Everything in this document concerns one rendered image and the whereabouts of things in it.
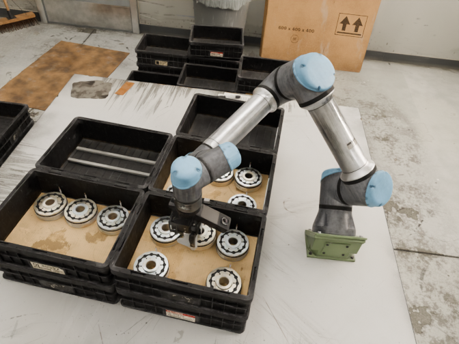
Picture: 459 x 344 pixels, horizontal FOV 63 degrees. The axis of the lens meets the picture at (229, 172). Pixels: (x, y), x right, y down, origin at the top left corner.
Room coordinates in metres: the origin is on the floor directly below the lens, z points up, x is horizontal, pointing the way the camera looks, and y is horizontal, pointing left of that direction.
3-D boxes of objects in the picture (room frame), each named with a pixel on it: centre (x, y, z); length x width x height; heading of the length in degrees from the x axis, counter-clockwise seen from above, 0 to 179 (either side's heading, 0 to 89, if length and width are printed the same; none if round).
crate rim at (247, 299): (0.63, 0.09, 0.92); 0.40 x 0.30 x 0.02; 82
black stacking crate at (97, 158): (0.98, 0.44, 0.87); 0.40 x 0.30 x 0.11; 82
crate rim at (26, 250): (0.69, 0.48, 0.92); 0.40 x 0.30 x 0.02; 82
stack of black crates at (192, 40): (2.70, 0.19, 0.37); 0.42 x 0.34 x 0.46; 88
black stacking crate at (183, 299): (0.63, 0.09, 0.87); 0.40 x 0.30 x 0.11; 82
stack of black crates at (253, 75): (2.28, -0.20, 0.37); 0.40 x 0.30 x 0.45; 88
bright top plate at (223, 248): (0.69, -0.03, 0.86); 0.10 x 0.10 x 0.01
